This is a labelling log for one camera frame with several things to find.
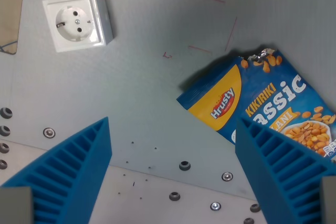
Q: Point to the white wall power socket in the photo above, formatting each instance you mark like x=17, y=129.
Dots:
x=74, y=22

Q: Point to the silver screw head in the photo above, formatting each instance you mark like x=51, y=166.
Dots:
x=49, y=132
x=215, y=206
x=227, y=176

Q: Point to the blue Hrusty peanut bag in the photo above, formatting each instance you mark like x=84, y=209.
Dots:
x=265, y=98

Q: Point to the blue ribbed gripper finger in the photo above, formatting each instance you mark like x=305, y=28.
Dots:
x=76, y=171
x=283, y=176

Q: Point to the grey threaded insert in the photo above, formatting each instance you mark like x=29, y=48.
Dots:
x=6, y=113
x=174, y=196
x=3, y=147
x=2, y=164
x=4, y=130
x=249, y=221
x=184, y=165
x=255, y=207

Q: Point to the wooden board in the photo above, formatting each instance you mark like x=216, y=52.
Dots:
x=9, y=11

